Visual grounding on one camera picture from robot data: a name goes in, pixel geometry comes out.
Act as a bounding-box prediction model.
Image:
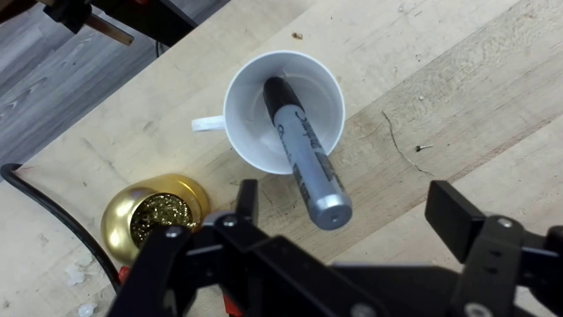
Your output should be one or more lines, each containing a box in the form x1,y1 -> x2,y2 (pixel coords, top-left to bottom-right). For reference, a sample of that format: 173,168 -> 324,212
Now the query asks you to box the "black power cable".
0,163 -> 124,293

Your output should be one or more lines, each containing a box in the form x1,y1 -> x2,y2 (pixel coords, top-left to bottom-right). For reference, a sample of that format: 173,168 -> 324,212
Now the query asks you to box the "white mug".
192,52 -> 345,175

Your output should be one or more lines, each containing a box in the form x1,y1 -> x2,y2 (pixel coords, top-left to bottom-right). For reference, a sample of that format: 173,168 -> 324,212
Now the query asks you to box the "grey marker with black cap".
265,78 -> 352,231

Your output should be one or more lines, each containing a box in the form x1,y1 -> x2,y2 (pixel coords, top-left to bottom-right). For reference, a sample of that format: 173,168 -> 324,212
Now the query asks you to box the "gold soldering tip cleaner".
101,175 -> 212,265

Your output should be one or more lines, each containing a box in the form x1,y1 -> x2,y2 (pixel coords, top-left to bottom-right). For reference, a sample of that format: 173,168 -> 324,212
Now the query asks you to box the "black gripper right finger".
425,180 -> 563,317

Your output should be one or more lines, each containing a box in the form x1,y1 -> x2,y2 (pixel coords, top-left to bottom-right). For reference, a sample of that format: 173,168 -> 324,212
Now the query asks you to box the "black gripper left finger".
110,180 -> 377,317

